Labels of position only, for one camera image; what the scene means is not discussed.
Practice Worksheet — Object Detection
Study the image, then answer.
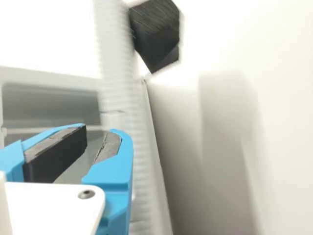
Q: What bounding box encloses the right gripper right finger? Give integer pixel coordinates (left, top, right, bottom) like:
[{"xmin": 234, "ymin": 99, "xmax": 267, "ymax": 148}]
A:
[{"xmin": 82, "ymin": 128, "xmax": 135, "ymax": 235}]

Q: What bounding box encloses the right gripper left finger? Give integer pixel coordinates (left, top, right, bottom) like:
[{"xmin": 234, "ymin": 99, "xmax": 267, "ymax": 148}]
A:
[{"xmin": 0, "ymin": 123, "xmax": 88, "ymax": 183}]

